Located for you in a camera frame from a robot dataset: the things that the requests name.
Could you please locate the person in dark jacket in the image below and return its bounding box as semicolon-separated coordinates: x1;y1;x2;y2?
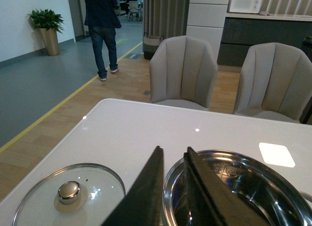
84;0;121;81

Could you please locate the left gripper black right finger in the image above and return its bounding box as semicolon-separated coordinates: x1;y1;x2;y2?
184;147;270;226

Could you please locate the beige upholstered chair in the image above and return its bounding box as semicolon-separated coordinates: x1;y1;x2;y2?
233;42;312;123
149;36;218;111

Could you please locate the green plant in gold pot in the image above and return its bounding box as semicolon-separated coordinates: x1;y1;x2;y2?
29;9;64;56

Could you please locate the steel pot with beige handles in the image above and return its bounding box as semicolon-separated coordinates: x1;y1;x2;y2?
161;150;312;226

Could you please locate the dark grey kitchen counter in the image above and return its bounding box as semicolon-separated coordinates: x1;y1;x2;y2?
217;16;312;67

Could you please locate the glass lid with gold knob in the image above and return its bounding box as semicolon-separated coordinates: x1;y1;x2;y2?
11;163;126;226

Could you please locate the left beige upholstered chair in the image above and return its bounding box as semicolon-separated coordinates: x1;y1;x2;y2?
149;36;218;111

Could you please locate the right beige upholstered chair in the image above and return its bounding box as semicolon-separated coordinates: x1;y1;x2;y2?
233;42;312;123

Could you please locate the white office chair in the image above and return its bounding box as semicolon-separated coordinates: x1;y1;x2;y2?
128;1;141;21

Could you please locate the white microwave oven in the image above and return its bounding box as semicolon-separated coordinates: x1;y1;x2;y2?
228;0;262;14

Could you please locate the woven storage basket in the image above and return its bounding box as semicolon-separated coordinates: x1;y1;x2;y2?
143;32;164;60

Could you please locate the white pillar cabinet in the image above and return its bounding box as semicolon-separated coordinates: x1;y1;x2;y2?
186;0;229;59

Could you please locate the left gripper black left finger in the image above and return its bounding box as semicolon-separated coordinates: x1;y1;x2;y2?
102;146;164;226

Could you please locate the grey pleated curtain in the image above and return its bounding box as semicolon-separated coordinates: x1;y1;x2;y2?
143;0;190;38

